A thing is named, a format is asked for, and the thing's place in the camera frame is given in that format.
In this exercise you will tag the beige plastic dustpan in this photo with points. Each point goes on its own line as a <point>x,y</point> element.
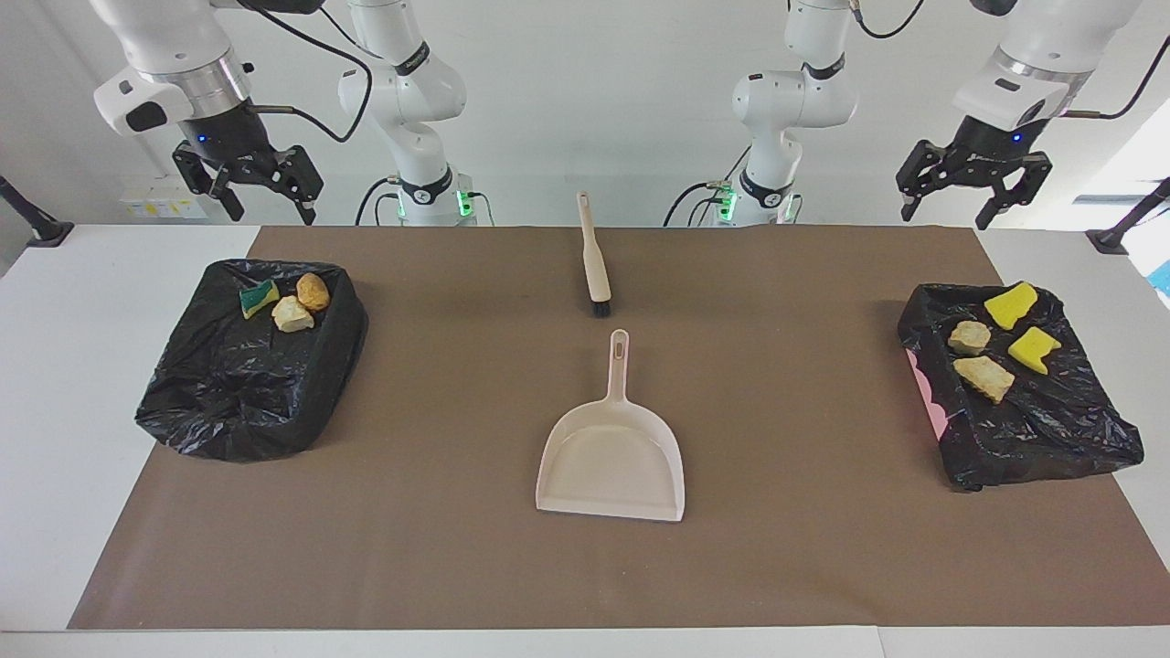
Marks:
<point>612,466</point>

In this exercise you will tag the white boxes with yellow labels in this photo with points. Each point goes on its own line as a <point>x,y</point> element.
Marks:
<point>155,208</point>

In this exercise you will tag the black plastic trash bag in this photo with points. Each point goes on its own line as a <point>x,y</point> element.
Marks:
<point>238,384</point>
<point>1033,429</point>

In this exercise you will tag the brown paper table mat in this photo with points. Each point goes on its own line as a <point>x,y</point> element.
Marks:
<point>585,585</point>

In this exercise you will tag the sliced crusty bread piece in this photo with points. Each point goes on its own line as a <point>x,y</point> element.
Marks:
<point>985,376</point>
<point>292,315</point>

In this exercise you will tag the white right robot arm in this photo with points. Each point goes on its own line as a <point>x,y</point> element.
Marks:
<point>402,91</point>

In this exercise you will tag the light blue box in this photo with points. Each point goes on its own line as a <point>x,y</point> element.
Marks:
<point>1164,279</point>

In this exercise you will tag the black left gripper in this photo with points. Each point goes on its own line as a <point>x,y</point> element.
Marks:
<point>992,151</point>

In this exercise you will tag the pink plastic bin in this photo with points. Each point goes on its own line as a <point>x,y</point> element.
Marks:
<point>923,393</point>

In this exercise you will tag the pale bread chunk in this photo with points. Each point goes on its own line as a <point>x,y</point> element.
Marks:
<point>969,337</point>

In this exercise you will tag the brown round bread roll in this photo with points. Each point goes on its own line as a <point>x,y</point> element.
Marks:
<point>313,292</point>

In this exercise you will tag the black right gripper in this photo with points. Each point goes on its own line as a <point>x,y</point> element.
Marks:
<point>233,146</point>

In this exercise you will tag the beige hand brush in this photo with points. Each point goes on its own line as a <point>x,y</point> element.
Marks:
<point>594,265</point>

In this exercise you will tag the yellow and green sponge piece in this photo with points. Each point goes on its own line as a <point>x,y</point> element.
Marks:
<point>1010,306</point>
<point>260,298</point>

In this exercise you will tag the notched yellow sponge piece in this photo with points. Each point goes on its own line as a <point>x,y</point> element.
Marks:
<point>1033,349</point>

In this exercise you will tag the black camera stand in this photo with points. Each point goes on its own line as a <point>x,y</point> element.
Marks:
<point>46,233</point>
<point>1111,240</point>

